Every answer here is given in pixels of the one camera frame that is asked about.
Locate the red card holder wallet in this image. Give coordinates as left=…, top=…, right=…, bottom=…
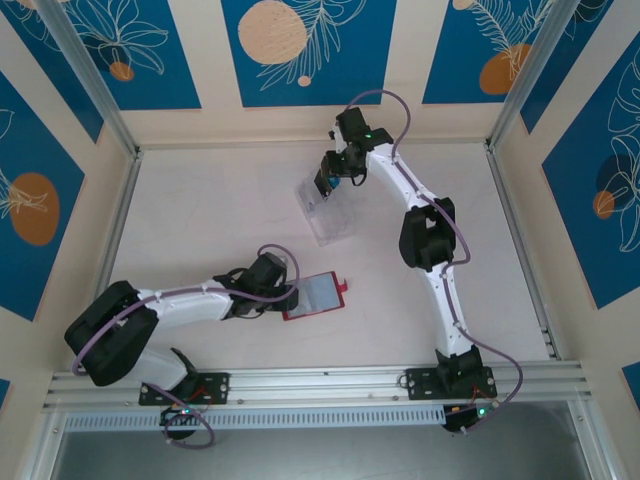
left=281, top=270, right=350, bottom=322

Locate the clear acrylic card stand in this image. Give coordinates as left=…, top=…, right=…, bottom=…
left=294, top=177, right=358, bottom=246

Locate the aluminium mounting rail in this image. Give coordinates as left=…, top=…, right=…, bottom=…
left=42, top=360, right=594, bottom=410

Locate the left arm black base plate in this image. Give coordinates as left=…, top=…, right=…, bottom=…
left=138, top=372, right=231, bottom=406

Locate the grey slotted cable duct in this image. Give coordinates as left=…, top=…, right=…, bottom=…
left=62, top=405, right=447, bottom=432

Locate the aluminium table side rail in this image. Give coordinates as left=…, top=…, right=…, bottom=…
left=73, top=149, right=145, bottom=371
left=484, top=143, right=560, bottom=360

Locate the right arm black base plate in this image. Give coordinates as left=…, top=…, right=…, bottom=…
left=403, top=367, right=499, bottom=401

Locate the aluminium frame post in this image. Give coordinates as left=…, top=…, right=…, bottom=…
left=37, top=0, right=142, bottom=161
left=485, top=0, right=585, bottom=151

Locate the aluminium frame leg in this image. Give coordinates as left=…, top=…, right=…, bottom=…
left=18, top=407, right=69, bottom=480
left=567, top=399, right=620, bottom=480

